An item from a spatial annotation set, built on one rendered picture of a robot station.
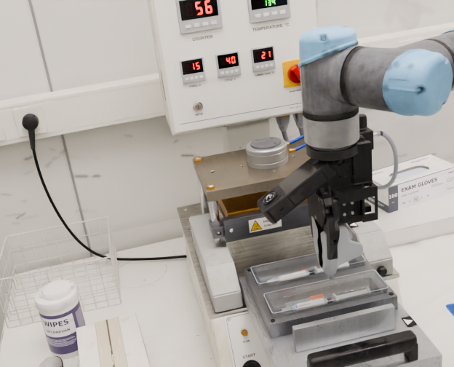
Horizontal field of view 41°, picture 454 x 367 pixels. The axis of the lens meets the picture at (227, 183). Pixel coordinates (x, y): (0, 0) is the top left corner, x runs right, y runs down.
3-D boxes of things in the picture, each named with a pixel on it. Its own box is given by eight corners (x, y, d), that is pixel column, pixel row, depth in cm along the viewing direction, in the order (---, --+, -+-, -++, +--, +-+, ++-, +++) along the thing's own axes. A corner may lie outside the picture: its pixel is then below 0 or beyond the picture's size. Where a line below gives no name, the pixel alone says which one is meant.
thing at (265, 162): (193, 187, 131) (185, 131, 126) (329, 162, 136) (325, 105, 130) (213, 237, 109) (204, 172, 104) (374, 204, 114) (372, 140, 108)
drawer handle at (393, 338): (307, 376, 81) (305, 352, 79) (411, 351, 83) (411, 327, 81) (312, 386, 79) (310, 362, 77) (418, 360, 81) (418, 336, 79)
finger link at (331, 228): (341, 262, 85) (338, 205, 82) (331, 264, 85) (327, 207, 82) (329, 248, 90) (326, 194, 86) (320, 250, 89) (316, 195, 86)
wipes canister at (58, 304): (50, 339, 132) (33, 281, 126) (90, 330, 134) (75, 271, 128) (49, 364, 124) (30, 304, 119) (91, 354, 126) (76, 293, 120)
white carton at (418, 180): (361, 197, 167) (361, 173, 165) (428, 177, 175) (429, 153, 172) (388, 213, 157) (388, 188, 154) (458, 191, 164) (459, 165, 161)
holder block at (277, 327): (246, 281, 104) (244, 268, 103) (355, 257, 107) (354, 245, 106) (271, 338, 89) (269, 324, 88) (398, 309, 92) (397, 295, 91)
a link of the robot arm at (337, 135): (313, 125, 78) (294, 108, 85) (315, 158, 79) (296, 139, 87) (367, 115, 79) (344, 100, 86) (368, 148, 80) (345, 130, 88)
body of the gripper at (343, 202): (379, 225, 85) (377, 145, 80) (321, 237, 84) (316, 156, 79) (357, 203, 92) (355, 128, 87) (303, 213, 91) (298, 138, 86)
